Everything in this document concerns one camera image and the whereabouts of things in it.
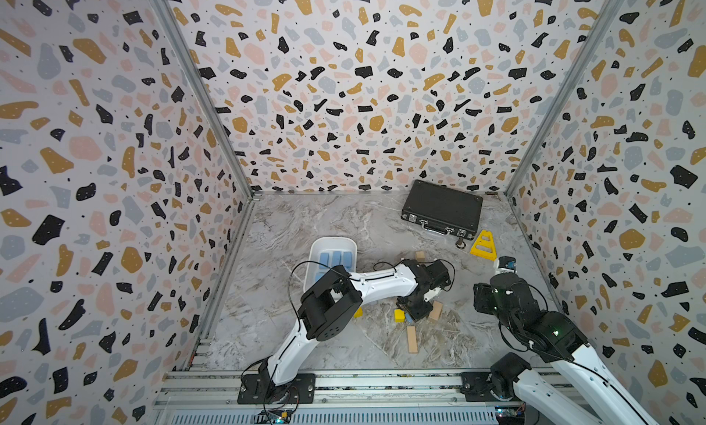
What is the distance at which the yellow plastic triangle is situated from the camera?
1.04 meters

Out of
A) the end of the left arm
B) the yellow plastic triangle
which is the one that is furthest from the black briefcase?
the end of the left arm

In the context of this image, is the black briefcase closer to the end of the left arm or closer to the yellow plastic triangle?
the yellow plastic triangle
